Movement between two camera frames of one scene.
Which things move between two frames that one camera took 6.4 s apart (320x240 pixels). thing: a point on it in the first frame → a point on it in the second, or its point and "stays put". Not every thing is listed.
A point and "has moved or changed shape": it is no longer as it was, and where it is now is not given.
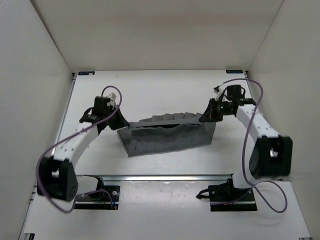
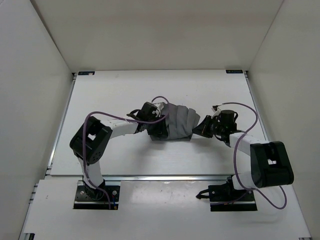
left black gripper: x=122 y=121 → x=161 y=129
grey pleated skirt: x=166 y=132 has moved or changed shape
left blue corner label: x=92 y=73 stays put
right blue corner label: x=234 y=71 stays put
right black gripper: x=210 y=115 → x=202 y=129
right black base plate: x=225 y=197 stays put
